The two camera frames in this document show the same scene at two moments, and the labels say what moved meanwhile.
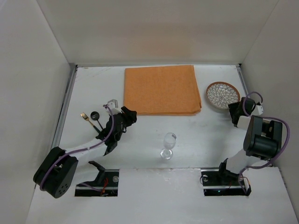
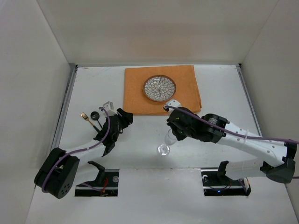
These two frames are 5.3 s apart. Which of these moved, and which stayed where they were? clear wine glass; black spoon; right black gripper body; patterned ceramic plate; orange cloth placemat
Moved: right black gripper body; patterned ceramic plate; clear wine glass
Stayed: black spoon; orange cloth placemat
